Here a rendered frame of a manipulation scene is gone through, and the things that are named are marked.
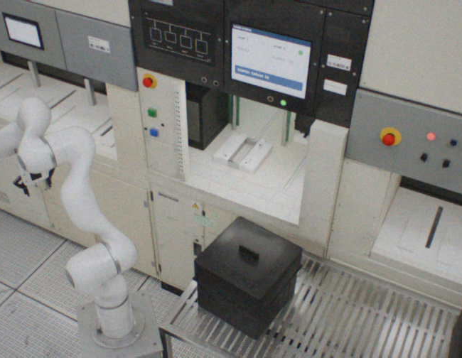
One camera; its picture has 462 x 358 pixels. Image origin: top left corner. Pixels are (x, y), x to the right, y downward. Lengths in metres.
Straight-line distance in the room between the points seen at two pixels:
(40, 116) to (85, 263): 0.47
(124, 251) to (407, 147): 0.98
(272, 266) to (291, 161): 0.78
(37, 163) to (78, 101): 1.44
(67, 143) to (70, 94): 1.50
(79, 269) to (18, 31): 1.22
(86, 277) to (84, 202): 0.23
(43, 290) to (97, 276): 1.53
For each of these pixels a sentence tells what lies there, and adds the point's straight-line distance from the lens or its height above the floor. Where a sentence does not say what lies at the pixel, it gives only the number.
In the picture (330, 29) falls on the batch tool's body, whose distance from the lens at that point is 1.78.
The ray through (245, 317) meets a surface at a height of 0.87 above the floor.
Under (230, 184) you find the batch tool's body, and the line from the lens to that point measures 2.46.
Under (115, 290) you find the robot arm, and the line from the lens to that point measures 1.90.
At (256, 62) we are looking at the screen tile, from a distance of 1.93.
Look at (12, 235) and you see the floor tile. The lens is 3.66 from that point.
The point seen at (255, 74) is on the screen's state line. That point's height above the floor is 1.51.
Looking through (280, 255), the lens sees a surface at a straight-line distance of 1.98.
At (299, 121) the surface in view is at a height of 0.99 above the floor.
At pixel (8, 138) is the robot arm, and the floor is 1.35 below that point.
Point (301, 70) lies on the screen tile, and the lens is 1.88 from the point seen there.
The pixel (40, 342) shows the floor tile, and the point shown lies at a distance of 3.11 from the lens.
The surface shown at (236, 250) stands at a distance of 1.99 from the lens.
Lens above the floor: 2.50
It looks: 41 degrees down
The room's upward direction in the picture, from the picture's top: 1 degrees clockwise
